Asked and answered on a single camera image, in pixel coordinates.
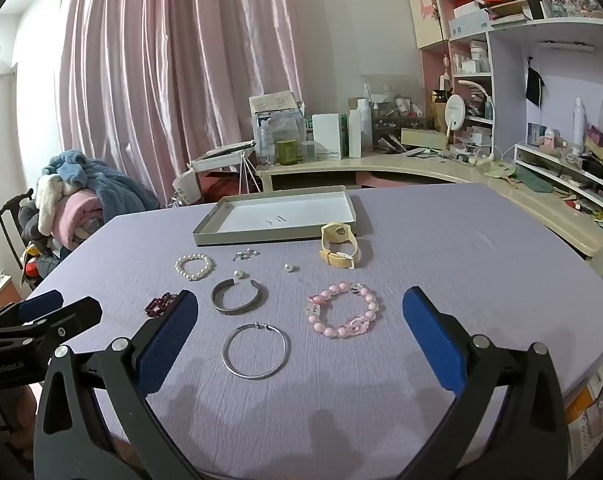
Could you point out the pink folded blanket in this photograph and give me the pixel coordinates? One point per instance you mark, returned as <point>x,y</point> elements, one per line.
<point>78,220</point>

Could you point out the white square box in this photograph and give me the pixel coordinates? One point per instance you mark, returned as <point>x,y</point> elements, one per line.
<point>327,135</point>

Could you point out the tall white carton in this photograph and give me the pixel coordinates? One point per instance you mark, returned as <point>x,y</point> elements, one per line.
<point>355,132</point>

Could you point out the white desk lamp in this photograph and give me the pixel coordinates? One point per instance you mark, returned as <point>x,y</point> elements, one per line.
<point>476,87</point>

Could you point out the yellow wrist watch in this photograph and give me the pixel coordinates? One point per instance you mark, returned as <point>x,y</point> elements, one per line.
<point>339,245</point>

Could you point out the thin silver bangle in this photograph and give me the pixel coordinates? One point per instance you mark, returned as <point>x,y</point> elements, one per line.
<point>226,357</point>

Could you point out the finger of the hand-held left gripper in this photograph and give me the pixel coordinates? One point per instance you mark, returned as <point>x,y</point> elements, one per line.
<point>41,302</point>
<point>66,322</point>

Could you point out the round white mirror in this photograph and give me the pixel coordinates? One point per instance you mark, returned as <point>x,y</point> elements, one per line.
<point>455,112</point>

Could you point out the green glass jar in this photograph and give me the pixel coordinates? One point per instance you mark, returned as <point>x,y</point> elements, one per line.
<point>287,152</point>

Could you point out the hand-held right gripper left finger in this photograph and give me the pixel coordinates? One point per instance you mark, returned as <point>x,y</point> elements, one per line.
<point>169,340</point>

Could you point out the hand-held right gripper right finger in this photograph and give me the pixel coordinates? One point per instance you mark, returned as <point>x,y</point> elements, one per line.
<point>431,340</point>

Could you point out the pink curtain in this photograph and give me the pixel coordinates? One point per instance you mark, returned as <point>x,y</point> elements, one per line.
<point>181,60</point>

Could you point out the small silver earrings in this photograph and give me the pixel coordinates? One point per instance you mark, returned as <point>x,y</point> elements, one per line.
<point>244,255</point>

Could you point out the clear plastic bottle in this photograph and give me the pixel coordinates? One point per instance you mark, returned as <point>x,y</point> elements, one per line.
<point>267,145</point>

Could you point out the blue fleece blanket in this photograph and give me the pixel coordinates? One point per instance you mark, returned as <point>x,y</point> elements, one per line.
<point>111,185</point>

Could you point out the beige corner desk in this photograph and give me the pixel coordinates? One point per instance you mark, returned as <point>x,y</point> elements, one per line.
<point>431,167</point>

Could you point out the grey shallow cardboard tray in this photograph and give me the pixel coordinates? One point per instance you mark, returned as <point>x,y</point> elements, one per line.
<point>281,212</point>

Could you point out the dark green pouch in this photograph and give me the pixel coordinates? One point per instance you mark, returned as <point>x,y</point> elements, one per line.
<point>534,180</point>

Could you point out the clear plastic cup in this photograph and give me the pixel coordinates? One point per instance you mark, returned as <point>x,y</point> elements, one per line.
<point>308,151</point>

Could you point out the white and pink shelf unit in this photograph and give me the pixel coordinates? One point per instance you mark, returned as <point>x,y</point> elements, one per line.
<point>511,55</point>

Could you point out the black wooden chair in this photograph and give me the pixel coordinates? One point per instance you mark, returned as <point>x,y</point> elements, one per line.
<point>8,220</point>

